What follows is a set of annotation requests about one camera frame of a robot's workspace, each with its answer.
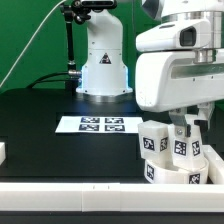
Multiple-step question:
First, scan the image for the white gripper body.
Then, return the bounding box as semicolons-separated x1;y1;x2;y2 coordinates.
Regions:
135;19;224;112

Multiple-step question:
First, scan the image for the black camera on stand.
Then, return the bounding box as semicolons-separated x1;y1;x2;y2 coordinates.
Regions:
80;0;117;10

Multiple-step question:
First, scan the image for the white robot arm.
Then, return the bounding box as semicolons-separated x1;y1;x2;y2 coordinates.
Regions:
135;0;224;137

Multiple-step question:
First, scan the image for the white cable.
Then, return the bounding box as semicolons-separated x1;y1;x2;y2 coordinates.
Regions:
0;0;68;88

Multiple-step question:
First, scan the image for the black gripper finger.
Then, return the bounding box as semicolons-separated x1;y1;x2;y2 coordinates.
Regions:
169;108;191;137
194;102;215;133

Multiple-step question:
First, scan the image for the white border rail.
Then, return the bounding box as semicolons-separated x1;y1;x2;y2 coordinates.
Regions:
203;145;224;185
0;142;6;165
0;183;224;212

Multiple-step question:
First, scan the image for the white front border rail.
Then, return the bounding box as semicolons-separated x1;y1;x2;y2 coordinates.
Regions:
0;183;224;212

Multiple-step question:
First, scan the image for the white left border rail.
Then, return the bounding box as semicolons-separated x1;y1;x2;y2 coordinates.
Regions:
0;142;6;165

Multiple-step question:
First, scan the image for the white round stool seat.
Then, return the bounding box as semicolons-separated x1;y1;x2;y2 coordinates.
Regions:
144;159;209;184

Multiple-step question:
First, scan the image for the paper sheet with markers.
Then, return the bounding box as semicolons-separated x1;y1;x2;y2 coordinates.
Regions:
55;116;143;134

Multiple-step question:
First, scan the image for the black cable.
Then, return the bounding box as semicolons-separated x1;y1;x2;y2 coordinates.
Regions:
26;71;82;90

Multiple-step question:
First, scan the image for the white right border rail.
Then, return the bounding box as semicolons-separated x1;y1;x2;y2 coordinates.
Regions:
203;145;224;185

